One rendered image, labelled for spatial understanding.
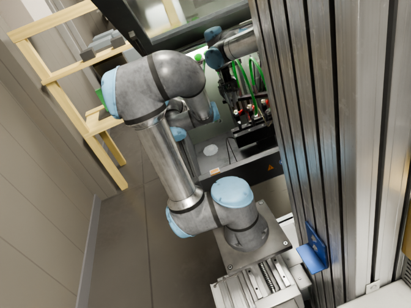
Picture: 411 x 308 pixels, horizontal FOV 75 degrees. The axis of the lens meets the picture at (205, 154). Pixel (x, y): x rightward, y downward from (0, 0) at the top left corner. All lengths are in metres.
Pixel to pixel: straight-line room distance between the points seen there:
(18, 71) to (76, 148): 0.84
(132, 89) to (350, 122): 0.47
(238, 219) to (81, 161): 2.47
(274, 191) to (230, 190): 0.78
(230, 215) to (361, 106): 0.57
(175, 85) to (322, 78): 0.38
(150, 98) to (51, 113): 2.30
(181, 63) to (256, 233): 0.56
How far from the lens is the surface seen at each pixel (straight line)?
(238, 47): 0.94
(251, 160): 1.37
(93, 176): 3.21
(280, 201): 1.63
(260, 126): 1.55
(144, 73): 0.65
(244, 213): 0.82
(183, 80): 0.65
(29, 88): 2.87
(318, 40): 0.33
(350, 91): 0.31
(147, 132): 0.69
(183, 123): 1.02
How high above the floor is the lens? 1.82
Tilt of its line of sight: 35 degrees down
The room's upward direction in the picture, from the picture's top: 23 degrees counter-clockwise
